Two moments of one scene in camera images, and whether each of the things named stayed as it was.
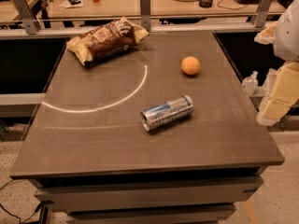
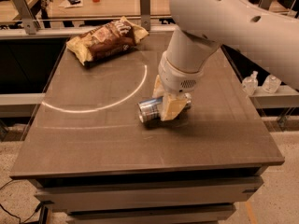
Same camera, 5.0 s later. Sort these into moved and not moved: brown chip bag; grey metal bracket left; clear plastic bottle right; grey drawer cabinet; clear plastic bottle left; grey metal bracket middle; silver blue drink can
Moved: silver blue drink can
Not moved: grey metal bracket middle; brown chip bag; grey drawer cabinet; clear plastic bottle right; clear plastic bottle left; grey metal bracket left
